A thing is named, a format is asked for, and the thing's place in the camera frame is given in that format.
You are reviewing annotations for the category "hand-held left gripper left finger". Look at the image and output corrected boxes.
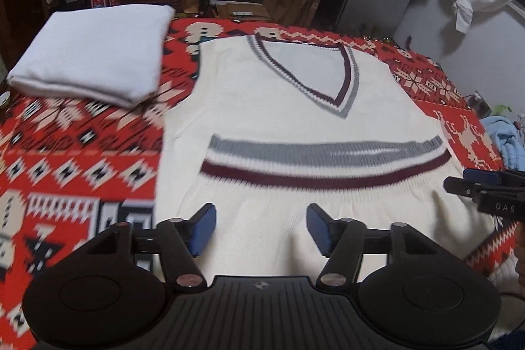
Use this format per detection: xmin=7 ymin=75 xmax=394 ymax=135
xmin=104 ymin=203 xmax=217 ymax=292

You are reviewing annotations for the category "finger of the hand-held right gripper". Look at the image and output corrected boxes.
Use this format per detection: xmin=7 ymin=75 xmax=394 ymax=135
xmin=463 ymin=168 xmax=525 ymax=187
xmin=444 ymin=176 xmax=499 ymax=204

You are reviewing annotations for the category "green plant sprig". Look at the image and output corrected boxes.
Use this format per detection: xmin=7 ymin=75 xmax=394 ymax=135
xmin=490 ymin=103 xmax=518 ymax=122

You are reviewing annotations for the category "white top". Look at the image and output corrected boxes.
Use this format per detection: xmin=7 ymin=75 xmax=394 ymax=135
xmin=6 ymin=4 xmax=177 ymax=110

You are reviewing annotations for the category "light blue fleece garment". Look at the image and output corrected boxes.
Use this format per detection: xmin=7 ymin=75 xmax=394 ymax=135
xmin=479 ymin=114 xmax=525 ymax=173

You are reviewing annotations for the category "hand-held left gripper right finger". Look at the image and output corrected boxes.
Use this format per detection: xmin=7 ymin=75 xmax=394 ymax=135
xmin=307 ymin=203 xmax=420 ymax=289

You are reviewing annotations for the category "cream knit vest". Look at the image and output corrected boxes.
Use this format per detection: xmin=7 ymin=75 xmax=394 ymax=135
xmin=155 ymin=33 xmax=500 ymax=282

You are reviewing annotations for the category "red patterned tablecloth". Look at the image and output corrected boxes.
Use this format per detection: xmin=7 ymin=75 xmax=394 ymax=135
xmin=0 ymin=16 xmax=525 ymax=350

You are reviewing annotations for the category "stack of flat cardboard boxes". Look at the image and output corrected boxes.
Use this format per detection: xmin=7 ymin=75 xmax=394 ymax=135
xmin=214 ymin=3 xmax=274 ymax=23

